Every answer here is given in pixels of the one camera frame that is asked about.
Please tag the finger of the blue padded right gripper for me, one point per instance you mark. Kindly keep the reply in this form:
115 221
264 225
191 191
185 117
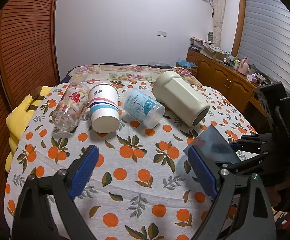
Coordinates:
240 208

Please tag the blue tipped left gripper right finger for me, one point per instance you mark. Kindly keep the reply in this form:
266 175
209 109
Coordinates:
256 143

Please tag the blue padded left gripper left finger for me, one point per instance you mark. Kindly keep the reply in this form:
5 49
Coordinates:
33 218

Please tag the blue translucent plastic cup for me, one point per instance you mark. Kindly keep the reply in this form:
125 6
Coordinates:
214 146

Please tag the clear cup with blue label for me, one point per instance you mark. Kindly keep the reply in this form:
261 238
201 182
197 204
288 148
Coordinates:
143 108

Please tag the white striped paper cup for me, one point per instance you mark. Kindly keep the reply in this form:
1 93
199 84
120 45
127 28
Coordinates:
103 103

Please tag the wooden sideboard cabinet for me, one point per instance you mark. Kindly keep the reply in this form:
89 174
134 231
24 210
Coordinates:
235 87

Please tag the pink kettle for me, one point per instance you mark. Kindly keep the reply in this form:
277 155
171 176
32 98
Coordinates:
243 67

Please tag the grey window blind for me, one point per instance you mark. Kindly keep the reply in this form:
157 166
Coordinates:
266 39

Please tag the cream ceramic mug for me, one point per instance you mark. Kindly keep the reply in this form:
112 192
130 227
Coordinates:
178 95

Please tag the clear glass with red print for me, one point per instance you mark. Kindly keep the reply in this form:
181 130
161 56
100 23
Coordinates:
70 109

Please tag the blue plastic bag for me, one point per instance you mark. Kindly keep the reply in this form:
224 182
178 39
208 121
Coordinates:
185 64

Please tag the orange fruit print tablecloth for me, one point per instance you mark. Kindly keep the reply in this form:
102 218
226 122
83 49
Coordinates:
143 186

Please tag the floral bed cover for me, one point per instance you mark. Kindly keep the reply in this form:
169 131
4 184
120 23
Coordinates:
120 72

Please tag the cream curtain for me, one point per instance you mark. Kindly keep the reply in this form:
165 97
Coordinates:
218 18

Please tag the brown louvered wardrobe door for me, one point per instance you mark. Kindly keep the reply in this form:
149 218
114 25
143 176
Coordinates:
27 61

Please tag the white wall switch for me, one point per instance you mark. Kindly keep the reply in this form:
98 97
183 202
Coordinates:
162 33

